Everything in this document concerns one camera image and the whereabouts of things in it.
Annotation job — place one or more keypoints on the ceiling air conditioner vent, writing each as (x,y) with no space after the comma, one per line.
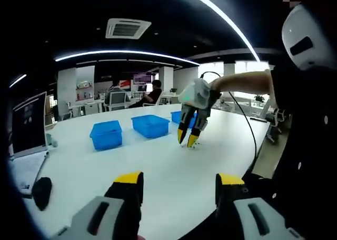
(128,29)

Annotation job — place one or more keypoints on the white display shelf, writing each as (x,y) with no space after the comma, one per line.
(85,84)

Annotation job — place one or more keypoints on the long curved ceiling light strip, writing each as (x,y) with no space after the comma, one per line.
(256,56)

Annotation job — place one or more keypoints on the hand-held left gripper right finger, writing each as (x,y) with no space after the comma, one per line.
(242,216)

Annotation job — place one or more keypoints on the small grey cloth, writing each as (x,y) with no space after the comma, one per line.
(51,141)

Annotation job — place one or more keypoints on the person's black shirt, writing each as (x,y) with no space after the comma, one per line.
(310,158)

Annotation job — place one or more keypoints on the blue plastic bin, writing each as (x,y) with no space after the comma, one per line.
(151,128)
(175,117)
(106,138)

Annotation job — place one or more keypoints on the small potted plant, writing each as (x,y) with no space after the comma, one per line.
(173,90)

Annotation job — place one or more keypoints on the person's left hand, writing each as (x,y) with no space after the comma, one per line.
(141,238)

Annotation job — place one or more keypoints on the short ceiling light strip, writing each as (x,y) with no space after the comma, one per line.
(18,80)

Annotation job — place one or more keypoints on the grey office chair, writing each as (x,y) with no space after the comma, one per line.
(275,124)

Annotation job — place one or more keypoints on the potted plant by window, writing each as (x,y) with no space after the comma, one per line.
(259,98)

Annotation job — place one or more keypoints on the white mesh office chair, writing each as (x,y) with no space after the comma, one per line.
(118,101)

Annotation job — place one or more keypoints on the pile of black resistors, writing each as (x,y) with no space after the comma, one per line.
(194,145)

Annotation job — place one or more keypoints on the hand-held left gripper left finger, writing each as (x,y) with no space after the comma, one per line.
(105,216)

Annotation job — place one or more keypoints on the black computer mouse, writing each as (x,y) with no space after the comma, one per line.
(42,194)

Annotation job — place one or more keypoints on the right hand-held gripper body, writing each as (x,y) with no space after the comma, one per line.
(198,95)

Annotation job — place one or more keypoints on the pink wall monitor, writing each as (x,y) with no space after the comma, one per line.
(142,78)

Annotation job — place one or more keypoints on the white laptop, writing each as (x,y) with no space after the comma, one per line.
(27,124)

